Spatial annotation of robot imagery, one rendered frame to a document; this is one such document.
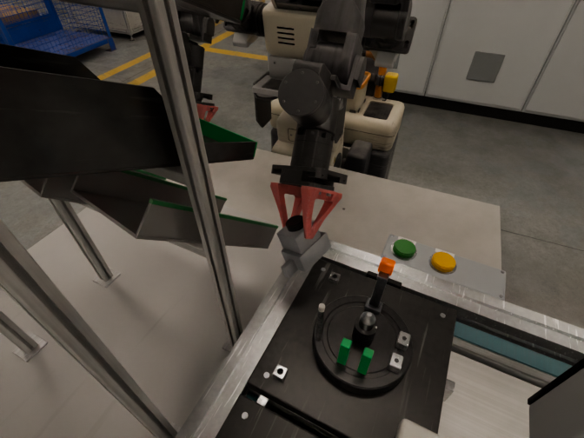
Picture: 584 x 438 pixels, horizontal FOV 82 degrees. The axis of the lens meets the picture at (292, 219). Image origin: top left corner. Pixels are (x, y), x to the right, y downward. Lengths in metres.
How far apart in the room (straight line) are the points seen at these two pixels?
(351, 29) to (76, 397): 0.69
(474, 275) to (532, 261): 1.60
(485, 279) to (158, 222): 0.54
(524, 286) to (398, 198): 1.29
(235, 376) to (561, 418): 0.38
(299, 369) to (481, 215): 0.64
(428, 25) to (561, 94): 1.19
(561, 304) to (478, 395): 1.56
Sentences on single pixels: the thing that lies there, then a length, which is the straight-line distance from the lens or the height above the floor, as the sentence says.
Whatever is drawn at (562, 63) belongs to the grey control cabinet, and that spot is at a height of 0.52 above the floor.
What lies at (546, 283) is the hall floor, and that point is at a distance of 2.19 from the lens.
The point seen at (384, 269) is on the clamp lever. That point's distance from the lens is 0.49.
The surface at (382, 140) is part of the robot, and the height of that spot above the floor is 0.75.
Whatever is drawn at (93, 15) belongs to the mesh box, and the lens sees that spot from 5.18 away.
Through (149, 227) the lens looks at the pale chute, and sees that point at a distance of 0.39.
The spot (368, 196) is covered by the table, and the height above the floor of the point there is 0.86.
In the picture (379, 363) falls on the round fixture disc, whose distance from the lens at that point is 0.50.
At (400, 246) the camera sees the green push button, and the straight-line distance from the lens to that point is 0.66.
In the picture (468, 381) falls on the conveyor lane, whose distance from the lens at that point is 0.62.
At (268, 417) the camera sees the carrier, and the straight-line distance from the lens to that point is 0.49.
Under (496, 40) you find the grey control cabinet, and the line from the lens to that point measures 3.36.
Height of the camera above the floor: 1.44
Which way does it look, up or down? 44 degrees down
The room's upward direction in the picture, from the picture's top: straight up
